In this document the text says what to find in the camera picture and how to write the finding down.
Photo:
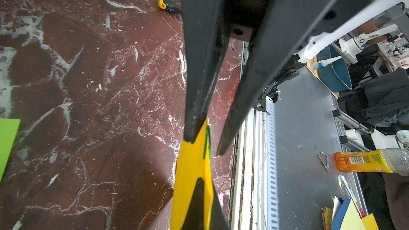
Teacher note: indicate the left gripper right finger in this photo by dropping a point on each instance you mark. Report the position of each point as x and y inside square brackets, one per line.
[217, 219]

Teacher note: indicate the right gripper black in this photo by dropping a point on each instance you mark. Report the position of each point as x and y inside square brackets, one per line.
[279, 26]

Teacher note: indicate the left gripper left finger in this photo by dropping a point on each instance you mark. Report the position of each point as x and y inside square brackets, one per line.
[194, 219]

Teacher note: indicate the yellow paper sheet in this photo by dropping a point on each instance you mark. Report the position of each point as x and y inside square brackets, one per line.
[191, 166]

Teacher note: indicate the green paperclip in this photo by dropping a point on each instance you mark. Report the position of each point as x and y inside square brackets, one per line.
[208, 143]

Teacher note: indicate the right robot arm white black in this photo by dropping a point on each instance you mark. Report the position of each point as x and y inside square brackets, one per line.
[343, 16]

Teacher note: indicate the teal plastic bin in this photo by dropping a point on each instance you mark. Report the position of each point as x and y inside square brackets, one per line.
[335, 75]

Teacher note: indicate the stack of coloured paper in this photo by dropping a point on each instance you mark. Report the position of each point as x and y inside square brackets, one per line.
[345, 216]

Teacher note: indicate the orange juice bottle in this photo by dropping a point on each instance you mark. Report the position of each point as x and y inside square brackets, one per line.
[390, 160]

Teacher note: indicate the green paper sheet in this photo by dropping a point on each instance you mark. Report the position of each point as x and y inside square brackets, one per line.
[8, 133]

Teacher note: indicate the aluminium front rail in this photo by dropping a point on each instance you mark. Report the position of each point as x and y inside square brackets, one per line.
[254, 187]

